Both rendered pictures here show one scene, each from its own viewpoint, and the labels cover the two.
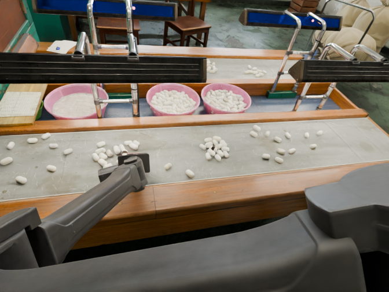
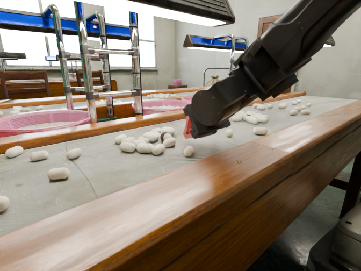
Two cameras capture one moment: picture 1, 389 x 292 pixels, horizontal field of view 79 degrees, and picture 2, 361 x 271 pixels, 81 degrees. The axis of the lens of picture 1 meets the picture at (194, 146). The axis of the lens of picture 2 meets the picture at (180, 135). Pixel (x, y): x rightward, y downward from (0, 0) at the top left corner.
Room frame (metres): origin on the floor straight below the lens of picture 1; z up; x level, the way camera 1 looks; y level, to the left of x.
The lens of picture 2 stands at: (0.11, 0.40, 0.91)
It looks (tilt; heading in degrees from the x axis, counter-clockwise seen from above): 17 degrees down; 339
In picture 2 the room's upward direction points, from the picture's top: straight up
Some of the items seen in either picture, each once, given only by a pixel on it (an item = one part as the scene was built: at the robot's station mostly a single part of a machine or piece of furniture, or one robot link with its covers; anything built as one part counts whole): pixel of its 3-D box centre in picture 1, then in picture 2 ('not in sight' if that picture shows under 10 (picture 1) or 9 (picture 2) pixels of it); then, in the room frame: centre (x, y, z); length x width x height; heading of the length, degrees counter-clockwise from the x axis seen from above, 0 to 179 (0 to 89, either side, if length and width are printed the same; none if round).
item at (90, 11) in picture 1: (114, 52); (80, 72); (1.09, 0.46, 0.90); 0.20 x 0.19 x 0.45; 110
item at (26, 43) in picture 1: (24, 51); not in sight; (1.07, 0.93, 0.83); 0.30 x 0.06 x 0.07; 20
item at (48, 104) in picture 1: (79, 107); (48, 133); (0.84, 0.56, 0.72); 0.27 x 0.27 x 0.10
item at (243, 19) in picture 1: (293, 19); (219, 44); (1.49, -0.42, 1.08); 0.62 x 0.08 x 0.07; 110
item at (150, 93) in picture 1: (172, 105); (163, 114); (0.99, 0.15, 0.72); 0.27 x 0.27 x 0.10
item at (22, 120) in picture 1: (22, 99); not in sight; (0.77, 0.76, 0.77); 0.33 x 0.15 x 0.01; 20
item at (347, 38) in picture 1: (345, 46); not in sight; (3.40, -1.74, 0.40); 0.74 x 0.56 x 0.38; 115
